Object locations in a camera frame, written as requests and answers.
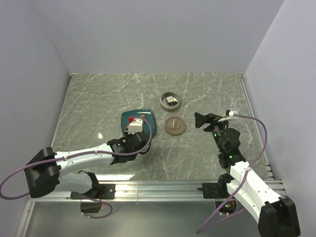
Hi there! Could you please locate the round metal lunch box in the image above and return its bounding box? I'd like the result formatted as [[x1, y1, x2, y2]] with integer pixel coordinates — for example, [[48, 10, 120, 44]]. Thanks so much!
[[160, 91, 181, 112]]

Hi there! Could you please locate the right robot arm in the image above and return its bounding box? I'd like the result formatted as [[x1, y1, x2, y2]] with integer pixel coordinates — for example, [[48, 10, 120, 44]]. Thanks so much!
[[195, 109, 301, 237]]

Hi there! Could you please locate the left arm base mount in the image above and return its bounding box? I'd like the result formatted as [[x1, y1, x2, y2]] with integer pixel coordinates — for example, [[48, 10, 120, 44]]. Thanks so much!
[[70, 184, 116, 219]]

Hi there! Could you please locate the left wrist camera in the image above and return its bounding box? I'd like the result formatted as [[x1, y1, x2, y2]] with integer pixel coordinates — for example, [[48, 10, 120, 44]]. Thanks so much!
[[127, 117, 144, 134]]

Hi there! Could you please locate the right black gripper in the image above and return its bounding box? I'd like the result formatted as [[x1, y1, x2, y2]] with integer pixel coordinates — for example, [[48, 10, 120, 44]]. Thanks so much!
[[195, 112, 231, 153]]

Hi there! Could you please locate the aluminium front rail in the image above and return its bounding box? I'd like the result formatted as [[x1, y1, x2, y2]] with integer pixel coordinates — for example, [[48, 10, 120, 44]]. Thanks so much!
[[27, 179, 287, 203]]

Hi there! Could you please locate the plain white rice block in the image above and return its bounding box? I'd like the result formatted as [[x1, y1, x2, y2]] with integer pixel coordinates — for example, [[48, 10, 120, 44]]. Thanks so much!
[[166, 96, 175, 106]]

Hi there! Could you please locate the brown round lid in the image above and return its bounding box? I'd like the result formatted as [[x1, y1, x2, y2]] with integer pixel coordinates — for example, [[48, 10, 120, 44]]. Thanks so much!
[[164, 117, 187, 136]]

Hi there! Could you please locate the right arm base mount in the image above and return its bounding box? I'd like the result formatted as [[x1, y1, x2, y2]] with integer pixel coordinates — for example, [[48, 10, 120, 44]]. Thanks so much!
[[197, 182, 237, 216]]

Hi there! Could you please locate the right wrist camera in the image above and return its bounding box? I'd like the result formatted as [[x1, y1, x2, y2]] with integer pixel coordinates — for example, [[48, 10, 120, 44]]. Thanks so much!
[[218, 108, 239, 122]]

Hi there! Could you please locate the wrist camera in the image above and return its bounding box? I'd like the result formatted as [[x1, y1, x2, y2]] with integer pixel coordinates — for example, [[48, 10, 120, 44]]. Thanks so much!
[[127, 117, 144, 134], [218, 108, 239, 122]]

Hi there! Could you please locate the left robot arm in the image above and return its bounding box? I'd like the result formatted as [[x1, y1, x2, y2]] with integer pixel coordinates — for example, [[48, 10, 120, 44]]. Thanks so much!
[[25, 132, 151, 198]]

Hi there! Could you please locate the teal square plate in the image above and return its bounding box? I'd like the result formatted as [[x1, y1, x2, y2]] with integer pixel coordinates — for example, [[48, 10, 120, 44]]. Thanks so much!
[[121, 109, 157, 136]]

